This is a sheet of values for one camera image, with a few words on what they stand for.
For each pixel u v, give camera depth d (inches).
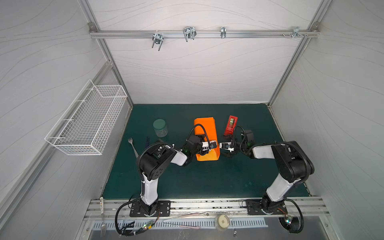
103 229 26.8
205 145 32.4
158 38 31.4
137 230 26.2
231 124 39.9
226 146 31.5
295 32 30.1
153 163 20.0
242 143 30.7
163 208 29.0
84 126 26.9
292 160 19.3
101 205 28.9
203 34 31.5
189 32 30.1
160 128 36.9
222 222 24.2
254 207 28.8
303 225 27.1
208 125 39.6
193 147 29.4
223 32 30.8
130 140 38.7
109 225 27.3
